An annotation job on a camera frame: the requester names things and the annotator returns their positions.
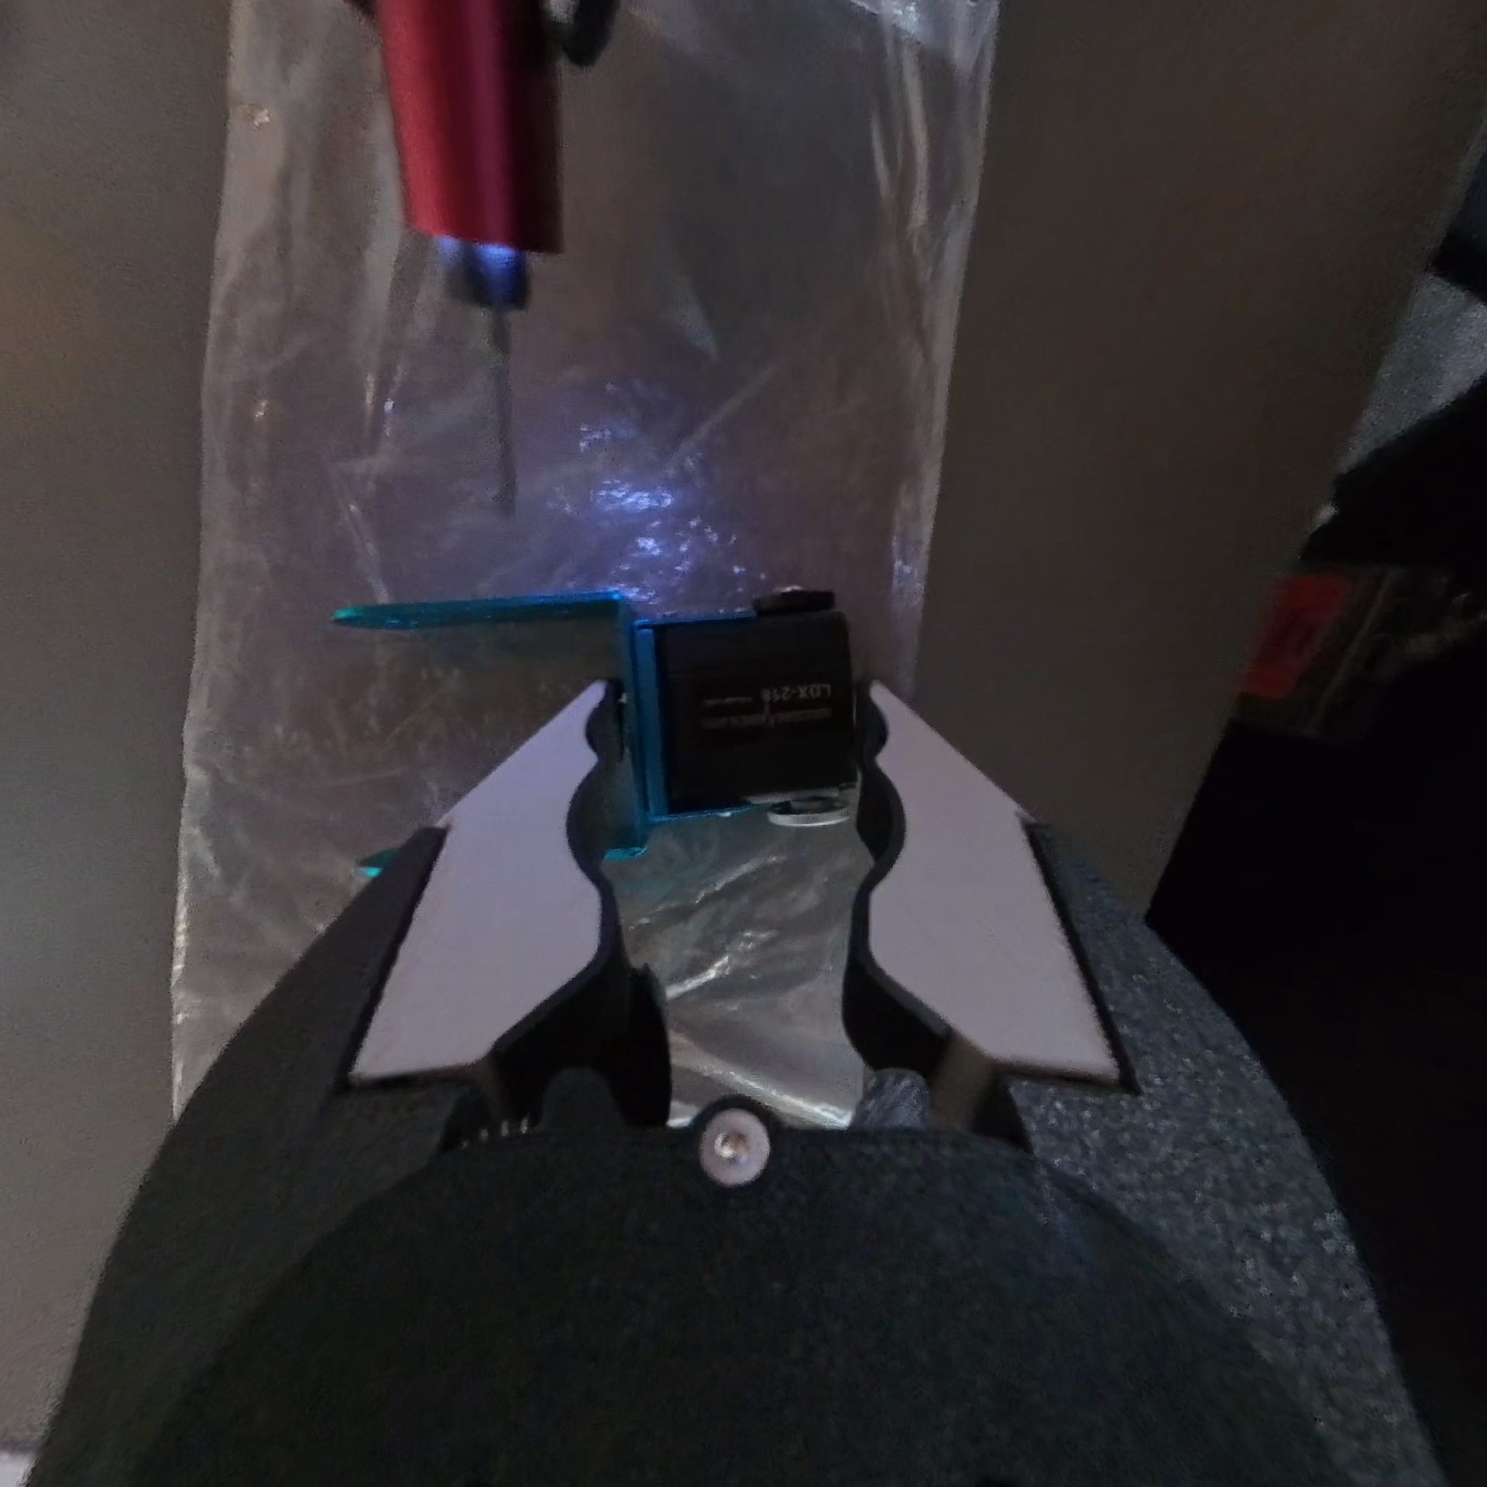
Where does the black servo motor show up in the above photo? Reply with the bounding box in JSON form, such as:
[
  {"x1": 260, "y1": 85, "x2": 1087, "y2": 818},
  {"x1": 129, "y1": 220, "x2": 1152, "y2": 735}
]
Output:
[{"x1": 650, "y1": 588, "x2": 864, "y2": 831}]

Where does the blue metal servo bracket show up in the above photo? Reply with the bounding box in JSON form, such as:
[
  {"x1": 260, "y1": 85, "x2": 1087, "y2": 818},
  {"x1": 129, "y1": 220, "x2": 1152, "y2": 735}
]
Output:
[{"x1": 331, "y1": 595, "x2": 676, "y2": 875}]

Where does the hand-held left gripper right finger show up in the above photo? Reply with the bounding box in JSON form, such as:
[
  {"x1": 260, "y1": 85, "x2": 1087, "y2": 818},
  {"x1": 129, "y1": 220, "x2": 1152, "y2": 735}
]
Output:
[{"x1": 851, "y1": 682, "x2": 1136, "y2": 1135}]

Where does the person's black top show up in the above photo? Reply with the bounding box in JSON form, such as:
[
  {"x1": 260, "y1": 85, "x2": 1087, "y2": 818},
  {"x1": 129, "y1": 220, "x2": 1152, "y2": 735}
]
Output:
[{"x1": 1143, "y1": 698, "x2": 1487, "y2": 1487}]

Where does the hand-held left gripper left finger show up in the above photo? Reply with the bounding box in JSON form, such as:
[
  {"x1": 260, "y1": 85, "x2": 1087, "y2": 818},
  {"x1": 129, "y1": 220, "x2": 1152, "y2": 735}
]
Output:
[{"x1": 347, "y1": 677, "x2": 634, "y2": 1119}]

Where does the large clear plastic bag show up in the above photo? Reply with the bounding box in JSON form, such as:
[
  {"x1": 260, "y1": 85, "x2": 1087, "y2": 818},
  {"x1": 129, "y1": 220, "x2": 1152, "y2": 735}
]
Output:
[{"x1": 172, "y1": 0, "x2": 1000, "y2": 1119}]

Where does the red electric screwdriver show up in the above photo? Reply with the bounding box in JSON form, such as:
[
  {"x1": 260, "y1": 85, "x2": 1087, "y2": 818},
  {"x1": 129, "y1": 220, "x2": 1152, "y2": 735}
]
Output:
[{"x1": 370, "y1": 0, "x2": 570, "y2": 516}]

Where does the grey desk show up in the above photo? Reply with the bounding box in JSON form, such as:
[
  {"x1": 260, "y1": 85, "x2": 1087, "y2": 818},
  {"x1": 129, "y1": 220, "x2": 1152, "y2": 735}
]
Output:
[{"x1": 0, "y1": 0, "x2": 1471, "y2": 1454}]

